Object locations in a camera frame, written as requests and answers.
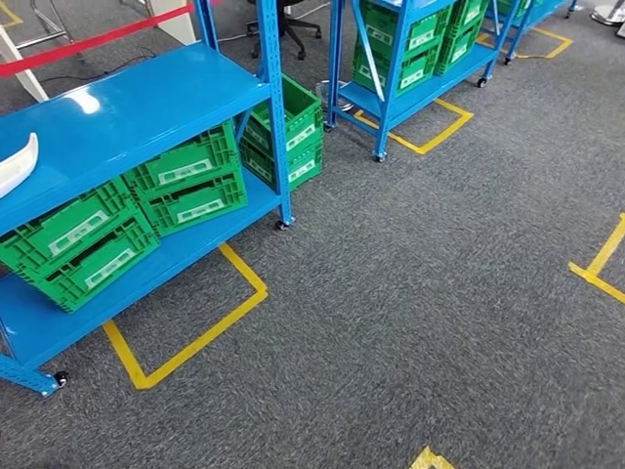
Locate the white plastic trim part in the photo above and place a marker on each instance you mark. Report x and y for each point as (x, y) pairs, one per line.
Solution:
(19, 165)

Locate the blue metal shelf rack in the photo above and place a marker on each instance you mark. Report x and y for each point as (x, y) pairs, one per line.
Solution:
(415, 97)
(122, 110)
(552, 10)

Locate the chrome stanchion base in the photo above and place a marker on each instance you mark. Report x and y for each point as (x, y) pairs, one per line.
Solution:
(320, 94)
(610, 16)

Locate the red barrier belt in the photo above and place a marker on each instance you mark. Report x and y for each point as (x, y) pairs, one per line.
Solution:
(97, 39)

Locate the black office chair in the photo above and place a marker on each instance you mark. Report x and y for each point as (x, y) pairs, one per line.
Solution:
(288, 26)

